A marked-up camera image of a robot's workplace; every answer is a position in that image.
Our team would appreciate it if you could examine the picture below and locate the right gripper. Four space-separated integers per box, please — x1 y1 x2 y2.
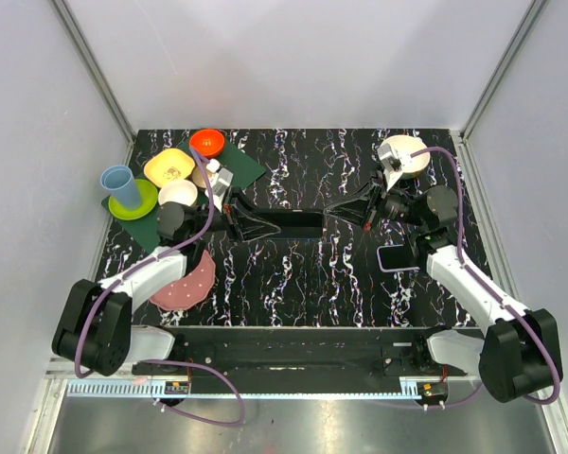
323 171 424 232

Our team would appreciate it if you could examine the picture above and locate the black phone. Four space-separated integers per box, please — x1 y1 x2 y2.
257 209 325 240

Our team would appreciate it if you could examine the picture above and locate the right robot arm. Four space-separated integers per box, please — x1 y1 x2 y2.
325 177 563 405

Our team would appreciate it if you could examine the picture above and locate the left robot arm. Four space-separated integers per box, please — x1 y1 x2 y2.
52 187 283 378

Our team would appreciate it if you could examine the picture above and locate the phone in lilac case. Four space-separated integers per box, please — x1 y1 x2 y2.
377 244 419 273

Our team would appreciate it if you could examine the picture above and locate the bronze metal bowl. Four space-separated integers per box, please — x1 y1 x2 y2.
191 166 213 190

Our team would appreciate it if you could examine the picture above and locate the large white bowl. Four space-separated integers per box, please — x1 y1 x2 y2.
382 134 432 180

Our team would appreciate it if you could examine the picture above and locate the small white bowl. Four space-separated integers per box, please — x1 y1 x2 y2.
158 180 198 206

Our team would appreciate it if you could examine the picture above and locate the red bowl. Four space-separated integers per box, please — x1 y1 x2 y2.
189 129 225 159

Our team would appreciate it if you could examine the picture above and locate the pink dotted plate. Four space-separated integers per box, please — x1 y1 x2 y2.
150 250 216 311

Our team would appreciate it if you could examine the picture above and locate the yellow square plate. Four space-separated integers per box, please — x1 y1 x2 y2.
143 148 196 188

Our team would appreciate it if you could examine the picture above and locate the lime green plate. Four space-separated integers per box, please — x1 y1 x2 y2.
108 179 158 220

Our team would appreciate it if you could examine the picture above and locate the blue cup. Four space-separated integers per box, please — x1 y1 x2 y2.
99 165 142 211

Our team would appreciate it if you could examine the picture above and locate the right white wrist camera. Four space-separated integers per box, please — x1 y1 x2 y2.
378 144 412 191

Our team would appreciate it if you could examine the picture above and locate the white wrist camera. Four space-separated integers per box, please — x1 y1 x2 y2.
205 159 234 210
378 144 412 191

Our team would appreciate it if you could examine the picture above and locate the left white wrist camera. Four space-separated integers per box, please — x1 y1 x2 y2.
205 159 234 210

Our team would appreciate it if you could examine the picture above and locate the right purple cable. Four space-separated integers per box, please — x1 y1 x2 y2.
409 146 563 406

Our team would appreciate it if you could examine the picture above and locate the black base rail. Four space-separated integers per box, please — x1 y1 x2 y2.
131 324 470 396

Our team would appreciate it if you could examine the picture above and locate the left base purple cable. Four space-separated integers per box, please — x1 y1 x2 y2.
136 358 247 426

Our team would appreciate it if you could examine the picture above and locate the right aluminium frame post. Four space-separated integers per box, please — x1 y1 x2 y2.
459 0 549 141

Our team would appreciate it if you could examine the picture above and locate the aluminium frame post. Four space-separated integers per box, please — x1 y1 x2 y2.
48 0 136 144
459 0 549 141

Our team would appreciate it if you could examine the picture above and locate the left aluminium frame post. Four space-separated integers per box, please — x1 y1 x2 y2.
48 0 136 144

